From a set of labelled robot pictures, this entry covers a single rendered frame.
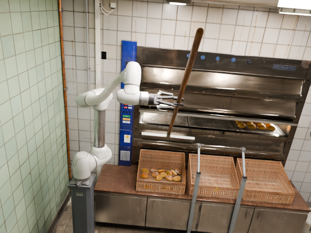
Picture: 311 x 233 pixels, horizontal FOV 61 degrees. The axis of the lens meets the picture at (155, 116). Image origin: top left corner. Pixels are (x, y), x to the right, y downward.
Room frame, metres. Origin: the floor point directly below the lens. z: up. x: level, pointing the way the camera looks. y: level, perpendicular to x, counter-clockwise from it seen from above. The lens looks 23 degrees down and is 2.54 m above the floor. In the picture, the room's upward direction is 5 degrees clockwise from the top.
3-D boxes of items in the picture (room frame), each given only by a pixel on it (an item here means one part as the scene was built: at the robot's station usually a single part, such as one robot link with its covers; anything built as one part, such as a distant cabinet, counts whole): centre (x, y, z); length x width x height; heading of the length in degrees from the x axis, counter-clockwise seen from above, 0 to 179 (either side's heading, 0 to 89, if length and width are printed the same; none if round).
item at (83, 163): (2.01, 0.62, 1.17); 0.18 x 0.16 x 0.22; 141
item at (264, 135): (2.94, -0.71, 1.16); 1.80 x 0.06 x 0.04; 89
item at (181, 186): (2.65, -0.12, 0.72); 0.56 x 0.49 x 0.28; 90
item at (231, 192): (2.65, -0.73, 0.72); 0.56 x 0.49 x 0.28; 90
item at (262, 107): (2.91, -0.71, 1.54); 1.79 x 0.11 x 0.19; 89
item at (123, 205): (2.63, -0.59, 0.29); 2.42 x 0.56 x 0.58; 89
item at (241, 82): (2.91, -0.71, 1.80); 1.79 x 0.11 x 0.19; 89
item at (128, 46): (3.86, 0.33, 1.07); 1.93 x 0.16 x 2.15; 179
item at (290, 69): (2.94, -0.71, 1.99); 1.80 x 0.08 x 0.21; 89
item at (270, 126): (3.35, -1.30, 1.21); 0.61 x 0.48 x 0.06; 179
